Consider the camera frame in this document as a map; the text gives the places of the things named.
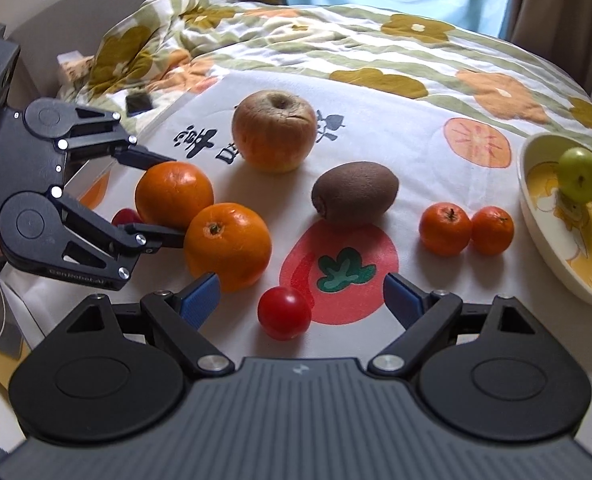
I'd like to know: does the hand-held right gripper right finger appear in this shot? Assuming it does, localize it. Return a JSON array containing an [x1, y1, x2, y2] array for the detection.
[[368, 272, 537, 376]]

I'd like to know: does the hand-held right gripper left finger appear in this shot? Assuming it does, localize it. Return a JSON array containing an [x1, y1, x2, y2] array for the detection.
[[66, 272, 235, 378]]

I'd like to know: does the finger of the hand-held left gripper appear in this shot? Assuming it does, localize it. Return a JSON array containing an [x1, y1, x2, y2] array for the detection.
[[58, 104, 177, 172], [52, 192, 185, 282]]

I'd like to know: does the red cherry tomato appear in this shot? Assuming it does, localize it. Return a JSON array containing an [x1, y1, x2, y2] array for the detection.
[[257, 286, 312, 342], [111, 208, 144, 227]]

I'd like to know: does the large orange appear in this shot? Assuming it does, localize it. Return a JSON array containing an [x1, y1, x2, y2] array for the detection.
[[135, 161, 215, 231], [184, 202, 273, 293]]

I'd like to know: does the small mandarin with dark stem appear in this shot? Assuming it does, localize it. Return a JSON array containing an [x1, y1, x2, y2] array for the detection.
[[419, 202, 473, 256]]

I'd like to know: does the brown kiwi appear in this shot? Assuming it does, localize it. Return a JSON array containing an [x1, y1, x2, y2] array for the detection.
[[311, 161, 399, 227]]

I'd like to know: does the cream bowl with yellow print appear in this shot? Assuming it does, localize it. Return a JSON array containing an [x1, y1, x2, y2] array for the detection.
[[518, 133, 592, 309]]

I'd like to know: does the black phone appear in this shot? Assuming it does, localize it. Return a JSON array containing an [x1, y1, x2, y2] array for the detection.
[[125, 91, 155, 117]]

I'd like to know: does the printed tissue box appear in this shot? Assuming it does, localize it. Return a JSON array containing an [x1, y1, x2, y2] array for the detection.
[[56, 51, 95, 99]]

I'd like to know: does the wrinkled yellow-red apple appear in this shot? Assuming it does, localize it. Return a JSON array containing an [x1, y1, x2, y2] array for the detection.
[[232, 90, 318, 175]]

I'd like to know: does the white fruit-printed cloth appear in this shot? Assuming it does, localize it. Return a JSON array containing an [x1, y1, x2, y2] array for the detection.
[[1, 71, 592, 377]]

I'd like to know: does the green apple left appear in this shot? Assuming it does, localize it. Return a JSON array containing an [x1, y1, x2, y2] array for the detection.
[[556, 147, 592, 205]]

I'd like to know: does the floral striped quilt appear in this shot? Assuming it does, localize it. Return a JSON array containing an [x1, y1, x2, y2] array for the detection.
[[58, 0, 592, 142]]

